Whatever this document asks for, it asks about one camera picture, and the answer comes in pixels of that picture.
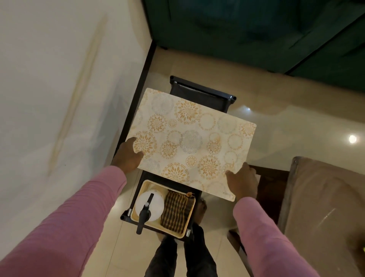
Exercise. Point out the person's right hand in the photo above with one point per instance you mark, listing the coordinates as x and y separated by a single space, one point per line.
242 182

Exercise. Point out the person's left hand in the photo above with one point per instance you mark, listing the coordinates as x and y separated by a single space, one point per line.
125 159

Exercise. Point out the person's left thumb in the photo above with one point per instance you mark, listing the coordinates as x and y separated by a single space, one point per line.
139 155

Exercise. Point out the person's right thumb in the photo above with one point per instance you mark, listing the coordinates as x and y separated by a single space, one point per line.
231 174

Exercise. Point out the floral patterned cream placemat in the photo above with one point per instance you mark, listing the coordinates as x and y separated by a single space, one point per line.
188 134

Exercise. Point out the person's right forearm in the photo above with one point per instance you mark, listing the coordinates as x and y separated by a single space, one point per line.
265 239

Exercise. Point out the person's left forearm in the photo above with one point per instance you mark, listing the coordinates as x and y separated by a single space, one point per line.
65 222

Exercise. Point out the cream plastic tray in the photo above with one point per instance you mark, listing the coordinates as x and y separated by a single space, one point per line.
148 184

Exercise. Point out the person's right foot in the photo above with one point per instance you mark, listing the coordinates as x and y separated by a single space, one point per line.
201 211

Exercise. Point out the white spray bottle black trigger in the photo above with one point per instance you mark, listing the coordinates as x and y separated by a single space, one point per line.
148 207

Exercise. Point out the brown checked cloth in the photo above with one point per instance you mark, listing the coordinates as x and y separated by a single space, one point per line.
176 211

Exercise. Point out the person's right leg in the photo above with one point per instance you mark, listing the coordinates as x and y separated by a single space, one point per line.
199 254

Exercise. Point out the person's leg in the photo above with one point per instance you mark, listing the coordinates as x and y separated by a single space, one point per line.
162 258
199 254

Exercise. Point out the black utility cart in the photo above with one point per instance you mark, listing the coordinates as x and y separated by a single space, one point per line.
199 92

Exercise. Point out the person's left leg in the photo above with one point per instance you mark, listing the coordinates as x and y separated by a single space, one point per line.
162 258

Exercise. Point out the dark green sofa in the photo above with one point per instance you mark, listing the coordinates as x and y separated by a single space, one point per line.
256 31

